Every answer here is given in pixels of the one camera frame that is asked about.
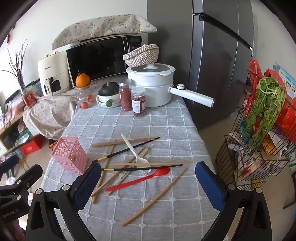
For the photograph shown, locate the pink perforated utensil holder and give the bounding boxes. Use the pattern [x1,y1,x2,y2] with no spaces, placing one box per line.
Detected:
[51,136,89,175]

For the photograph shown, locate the white plastic spoon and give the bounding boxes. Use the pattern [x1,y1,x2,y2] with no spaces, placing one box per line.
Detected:
[120,133,151,173]

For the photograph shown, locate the black chair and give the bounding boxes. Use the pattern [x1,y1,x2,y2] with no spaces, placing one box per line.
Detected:
[0,153,20,178]

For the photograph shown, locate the black wire rack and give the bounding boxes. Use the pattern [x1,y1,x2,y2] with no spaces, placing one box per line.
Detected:
[215,69,296,193]

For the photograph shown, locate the dried branches in vase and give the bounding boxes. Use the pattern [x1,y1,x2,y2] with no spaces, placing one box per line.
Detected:
[6,39,28,92]

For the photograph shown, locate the red cardboard box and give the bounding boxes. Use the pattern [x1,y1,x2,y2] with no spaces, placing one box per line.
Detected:
[20,136,45,155]

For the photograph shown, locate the dark green squash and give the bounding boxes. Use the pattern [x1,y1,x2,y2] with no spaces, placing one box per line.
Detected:
[98,82,121,97]

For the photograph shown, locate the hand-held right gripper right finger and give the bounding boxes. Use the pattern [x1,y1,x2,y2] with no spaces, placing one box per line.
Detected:
[195,161,272,241]

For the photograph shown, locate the floral microwave cover cloth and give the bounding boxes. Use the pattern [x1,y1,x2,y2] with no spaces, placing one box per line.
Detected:
[51,14,158,50]

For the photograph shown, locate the large orange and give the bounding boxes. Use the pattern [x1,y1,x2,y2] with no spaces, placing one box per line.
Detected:
[75,72,91,88]

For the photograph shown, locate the small-print floral cloth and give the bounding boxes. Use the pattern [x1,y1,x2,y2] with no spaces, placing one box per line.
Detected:
[22,95,76,141]

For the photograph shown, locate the bunch of green herbs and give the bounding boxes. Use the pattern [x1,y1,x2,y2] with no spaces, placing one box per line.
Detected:
[244,77,287,151]

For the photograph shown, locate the printed carton box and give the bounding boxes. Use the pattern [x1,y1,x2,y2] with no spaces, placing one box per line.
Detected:
[272,64,296,99]

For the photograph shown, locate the white electric pot with handle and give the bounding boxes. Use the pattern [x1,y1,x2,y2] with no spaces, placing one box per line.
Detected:
[125,63,215,108]

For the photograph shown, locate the orange-red plastic bag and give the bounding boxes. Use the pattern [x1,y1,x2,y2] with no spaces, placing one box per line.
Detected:
[264,69,296,140]

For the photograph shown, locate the red plastic bag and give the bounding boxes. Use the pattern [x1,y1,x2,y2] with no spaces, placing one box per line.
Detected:
[242,59,264,114]

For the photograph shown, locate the red tin box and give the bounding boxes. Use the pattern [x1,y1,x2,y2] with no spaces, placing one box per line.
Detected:
[23,91,38,108]

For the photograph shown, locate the jar of red dates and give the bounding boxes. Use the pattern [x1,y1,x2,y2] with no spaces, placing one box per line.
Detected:
[131,87,147,118]

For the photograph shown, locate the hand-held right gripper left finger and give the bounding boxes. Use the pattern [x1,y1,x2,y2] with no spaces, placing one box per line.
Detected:
[26,162,102,241]

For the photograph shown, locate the clear glass jar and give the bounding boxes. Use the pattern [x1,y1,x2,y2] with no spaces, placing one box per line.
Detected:
[70,85,93,103]

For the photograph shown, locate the black chopstick with gold band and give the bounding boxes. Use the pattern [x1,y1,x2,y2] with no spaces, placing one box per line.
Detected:
[101,164,184,172]
[92,137,161,163]

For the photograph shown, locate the red plastic spoon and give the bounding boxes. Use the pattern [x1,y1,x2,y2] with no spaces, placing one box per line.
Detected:
[106,168,171,192]

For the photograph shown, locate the wooden shelf unit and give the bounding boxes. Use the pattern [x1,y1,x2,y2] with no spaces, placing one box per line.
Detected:
[0,109,26,158]

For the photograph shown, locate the woven rope basket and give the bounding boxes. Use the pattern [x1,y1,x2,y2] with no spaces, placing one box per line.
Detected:
[122,44,160,68]

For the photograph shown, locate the grey refrigerator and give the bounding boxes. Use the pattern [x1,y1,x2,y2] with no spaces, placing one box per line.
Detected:
[147,0,254,131]

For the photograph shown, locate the black microwave oven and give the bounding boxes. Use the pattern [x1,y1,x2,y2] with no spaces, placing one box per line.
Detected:
[66,35,143,90]

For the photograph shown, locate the tall jar of goji berries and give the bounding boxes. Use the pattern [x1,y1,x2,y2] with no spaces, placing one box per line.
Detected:
[118,81,133,112]

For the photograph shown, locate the grey checked tablecloth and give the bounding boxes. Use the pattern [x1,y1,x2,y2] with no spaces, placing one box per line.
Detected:
[40,94,220,241]

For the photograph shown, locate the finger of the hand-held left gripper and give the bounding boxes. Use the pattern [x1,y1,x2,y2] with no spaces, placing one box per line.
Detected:
[0,164,43,194]

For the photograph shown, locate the wooden chopstick with green print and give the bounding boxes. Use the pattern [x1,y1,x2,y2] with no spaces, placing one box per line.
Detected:
[118,145,153,185]

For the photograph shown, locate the white dish with green knob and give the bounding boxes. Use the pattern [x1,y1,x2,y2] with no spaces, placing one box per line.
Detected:
[96,91,122,108]

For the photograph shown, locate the cream air fryer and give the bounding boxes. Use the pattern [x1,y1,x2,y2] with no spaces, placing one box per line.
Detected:
[37,51,71,97]

